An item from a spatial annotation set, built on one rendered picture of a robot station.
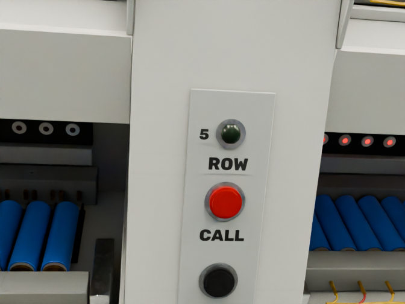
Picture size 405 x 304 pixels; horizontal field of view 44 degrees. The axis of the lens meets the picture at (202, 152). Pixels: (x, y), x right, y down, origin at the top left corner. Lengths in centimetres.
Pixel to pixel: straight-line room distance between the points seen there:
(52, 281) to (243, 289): 12
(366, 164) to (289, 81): 23
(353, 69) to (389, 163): 23
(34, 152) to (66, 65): 19
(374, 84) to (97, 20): 14
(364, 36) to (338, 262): 16
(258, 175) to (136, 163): 6
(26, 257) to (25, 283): 3
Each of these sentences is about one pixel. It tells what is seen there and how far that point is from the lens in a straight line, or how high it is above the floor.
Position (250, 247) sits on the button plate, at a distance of 26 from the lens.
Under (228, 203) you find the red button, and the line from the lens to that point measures 24.
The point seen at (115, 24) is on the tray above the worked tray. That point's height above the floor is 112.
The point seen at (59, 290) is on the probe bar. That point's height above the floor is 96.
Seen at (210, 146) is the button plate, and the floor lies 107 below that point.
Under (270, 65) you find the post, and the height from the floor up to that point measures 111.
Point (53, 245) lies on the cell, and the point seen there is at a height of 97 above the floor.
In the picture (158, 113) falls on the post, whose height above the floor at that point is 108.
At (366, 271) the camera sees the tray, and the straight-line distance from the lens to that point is 37.
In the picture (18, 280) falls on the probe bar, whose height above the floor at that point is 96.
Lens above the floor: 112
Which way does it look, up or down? 15 degrees down
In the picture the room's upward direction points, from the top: 4 degrees clockwise
